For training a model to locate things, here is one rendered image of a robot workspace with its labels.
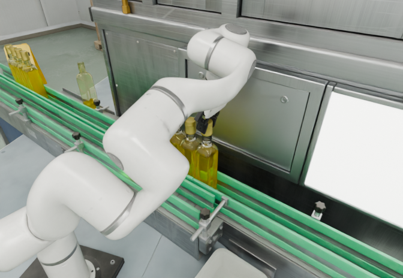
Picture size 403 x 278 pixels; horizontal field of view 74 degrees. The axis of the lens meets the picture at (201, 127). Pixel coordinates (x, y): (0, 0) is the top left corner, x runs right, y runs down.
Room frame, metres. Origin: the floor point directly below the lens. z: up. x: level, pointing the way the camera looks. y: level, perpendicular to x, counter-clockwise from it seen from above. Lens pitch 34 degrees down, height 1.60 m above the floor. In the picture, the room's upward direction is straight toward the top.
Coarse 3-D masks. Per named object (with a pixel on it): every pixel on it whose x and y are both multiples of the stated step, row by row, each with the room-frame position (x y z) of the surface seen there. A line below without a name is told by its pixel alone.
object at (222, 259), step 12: (216, 252) 0.45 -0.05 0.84; (228, 252) 0.45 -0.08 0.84; (204, 264) 0.42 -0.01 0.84; (216, 264) 0.44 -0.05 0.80; (228, 264) 0.44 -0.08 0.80; (240, 264) 0.42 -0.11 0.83; (204, 276) 0.39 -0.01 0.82; (216, 276) 0.42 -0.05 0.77; (228, 276) 0.42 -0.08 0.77; (240, 276) 0.41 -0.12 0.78; (252, 276) 0.40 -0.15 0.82; (264, 276) 0.38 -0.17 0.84
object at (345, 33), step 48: (96, 0) 1.15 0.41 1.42; (144, 0) 0.99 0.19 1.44; (192, 0) 0.89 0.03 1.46; (240, 0) 0.79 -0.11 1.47; (288, 0) 0.71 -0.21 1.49; (336, 0) 0.65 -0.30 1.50; (384, 0) 0.59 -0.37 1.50; (144, 48) 1.02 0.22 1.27; (288, 48) 0.66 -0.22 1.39; (336, 48) 0.62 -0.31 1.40; (384, 48) 0.56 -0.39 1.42; (288, 192) 0.64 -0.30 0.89; (384, 240) 0.46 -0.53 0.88
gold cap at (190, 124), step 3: (189, 117) 0.69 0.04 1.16; (192, 117) 0.69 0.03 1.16; (186, 120) 0.68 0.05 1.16; (189, 120) 0.68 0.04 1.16; (192, 120) 0.68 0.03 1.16; (195, 120) 0.68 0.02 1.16; (186, 123) 0.67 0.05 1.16; (189, 123) 0.67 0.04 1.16; (192, 123) 0.67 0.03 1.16; (195, 123) 0.67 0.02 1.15; (186, 126) 0.67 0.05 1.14; (189, 126) 0.67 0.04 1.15; (192, 126) 0.67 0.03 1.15; (195, 126) 0.67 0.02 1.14; (186, 129) 0.67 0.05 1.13; (189, 129) 0.67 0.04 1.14; (192, 129) 0.67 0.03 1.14; (195, 129) 0.67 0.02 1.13; (186, 132) 0.67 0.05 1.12; (189, 132) 0.67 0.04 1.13; (192, 132) 0.67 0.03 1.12; (195, 132) 0.67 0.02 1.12
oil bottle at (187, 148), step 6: (186, 138) 0.68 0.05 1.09; (198, 138) 0.68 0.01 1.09; (180, 144) 0.67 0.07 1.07; (186, 144) 0.66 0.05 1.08; (192, 144) 0.66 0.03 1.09; (198, 144) 0.67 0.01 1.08; (180, 150) 0.67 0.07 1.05; (186, 150) 0.66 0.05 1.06; (192, 150) 0.65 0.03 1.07; (186, 156) 0.66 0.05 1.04; (192, 156) 0.65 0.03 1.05; (192, 162) 0.65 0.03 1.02; (192, 168) 0.65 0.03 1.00; (192, 174) 0.65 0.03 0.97
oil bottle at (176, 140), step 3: (183, 132) 0.72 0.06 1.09; (174, 135) 0.70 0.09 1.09; (177, 135) 0.70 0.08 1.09; (180, 135) 0.70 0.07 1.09; (183, 135) 0.71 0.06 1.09; (171, 138) 0.70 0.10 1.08; (174, 138) 0.69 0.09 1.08; (177, 138) 0.69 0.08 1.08; (180, 138) 0.69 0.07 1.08; (183, 138) 0.70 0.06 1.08; (171, 141) 0.70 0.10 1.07; (174, 141) 0.69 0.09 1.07; (177, 141) 0.69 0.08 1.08; (180, 141) 0.69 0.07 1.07; (174, 144) 0.69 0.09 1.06; (177, 144) 0.68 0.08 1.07; (177, 147) 0.68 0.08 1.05
